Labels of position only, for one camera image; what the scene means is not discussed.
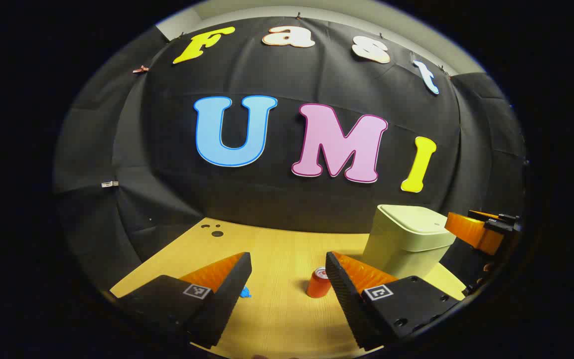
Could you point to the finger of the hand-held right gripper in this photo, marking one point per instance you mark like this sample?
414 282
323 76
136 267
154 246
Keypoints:
501 223
476 233

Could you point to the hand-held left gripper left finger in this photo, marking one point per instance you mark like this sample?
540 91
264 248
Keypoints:
227 294

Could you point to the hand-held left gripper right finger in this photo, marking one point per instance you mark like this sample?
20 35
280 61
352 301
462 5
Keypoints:
344 294

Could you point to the blue paper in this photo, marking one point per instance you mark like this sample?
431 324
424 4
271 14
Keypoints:
245 292

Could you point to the red pop can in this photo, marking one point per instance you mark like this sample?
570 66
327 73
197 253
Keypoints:
318 286

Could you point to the green desktop garbage bin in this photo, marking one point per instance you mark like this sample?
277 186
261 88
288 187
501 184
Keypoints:
406 239

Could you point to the wooden desktop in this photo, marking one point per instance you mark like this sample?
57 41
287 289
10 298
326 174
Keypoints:
282 309

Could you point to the black backdrop cloth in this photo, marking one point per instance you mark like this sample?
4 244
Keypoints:
167 149

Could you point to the silver metal clip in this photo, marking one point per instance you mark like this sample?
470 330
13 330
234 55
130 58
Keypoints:
110 184

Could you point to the red cloth clip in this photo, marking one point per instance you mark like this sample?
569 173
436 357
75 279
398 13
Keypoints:
140 69

